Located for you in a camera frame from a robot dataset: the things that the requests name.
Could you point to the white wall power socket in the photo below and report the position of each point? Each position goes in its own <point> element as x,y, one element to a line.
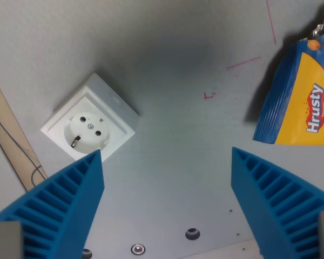
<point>89,118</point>

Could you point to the blue yellow Hrusty snack bag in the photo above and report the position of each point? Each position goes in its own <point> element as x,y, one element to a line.
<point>302,97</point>

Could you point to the silver table screw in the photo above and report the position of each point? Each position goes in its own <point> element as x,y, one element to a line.
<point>138,249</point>

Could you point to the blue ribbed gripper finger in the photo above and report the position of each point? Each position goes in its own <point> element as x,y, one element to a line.
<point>270,194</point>
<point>59,205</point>

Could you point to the wooden board with pen line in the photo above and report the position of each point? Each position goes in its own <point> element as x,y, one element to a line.
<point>13,135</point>

